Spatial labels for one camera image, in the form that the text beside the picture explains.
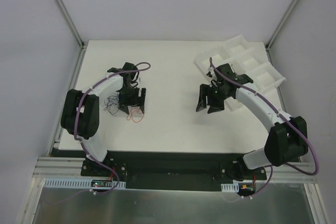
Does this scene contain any red wire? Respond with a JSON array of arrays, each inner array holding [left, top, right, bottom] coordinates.
[[126, 106, 145, 124]]

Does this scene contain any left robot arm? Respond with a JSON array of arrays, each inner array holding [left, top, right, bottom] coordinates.
[[60, 62, 151, 176]]

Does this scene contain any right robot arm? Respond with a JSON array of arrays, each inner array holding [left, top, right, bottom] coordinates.
[[196, 63, 309, 181]]

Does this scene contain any white foam compartment tray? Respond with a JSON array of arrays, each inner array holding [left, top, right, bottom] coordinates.
[[194, 35, 286, 110]]

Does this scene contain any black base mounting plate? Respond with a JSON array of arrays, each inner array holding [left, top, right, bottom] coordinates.
[[80, 151, 267, 191]]

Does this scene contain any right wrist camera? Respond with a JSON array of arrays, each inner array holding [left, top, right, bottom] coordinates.
[[206, 67, 214, 78]]

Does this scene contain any purple wire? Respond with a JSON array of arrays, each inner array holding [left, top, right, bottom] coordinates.
[[102, 95, 121, 116]]

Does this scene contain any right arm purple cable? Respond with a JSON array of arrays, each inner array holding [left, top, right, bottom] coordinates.
[[209, 57, 320, 193]]

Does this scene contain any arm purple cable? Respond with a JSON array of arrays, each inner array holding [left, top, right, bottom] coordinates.
[[73, 61, 152, 196], [209, 57, 320, 193]]

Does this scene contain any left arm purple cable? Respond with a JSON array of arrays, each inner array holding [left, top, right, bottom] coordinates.
[[73, 61, 152, 196]]

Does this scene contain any right white cable duct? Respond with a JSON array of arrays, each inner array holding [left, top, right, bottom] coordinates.
[[220, 183, 239, 193]]

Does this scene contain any white cable duct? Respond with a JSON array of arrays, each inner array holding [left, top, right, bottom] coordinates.
[[44, 178, 126, 190], [220, 183, 239, 193]]

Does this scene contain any left white cable duct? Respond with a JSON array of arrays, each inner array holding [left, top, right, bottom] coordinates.
[[44, 178, 126, 190]]

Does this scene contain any left aluminium frame post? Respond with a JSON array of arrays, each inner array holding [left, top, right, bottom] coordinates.
[[54, 0, 86, 49]]

